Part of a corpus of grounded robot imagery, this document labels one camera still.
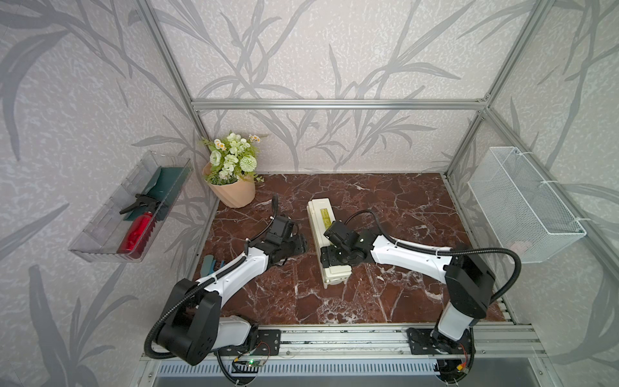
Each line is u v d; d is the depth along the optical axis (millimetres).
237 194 990
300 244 784
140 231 588
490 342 753
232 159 868
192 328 412
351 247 632
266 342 722
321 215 936
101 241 587
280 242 669
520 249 707
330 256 752
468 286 444
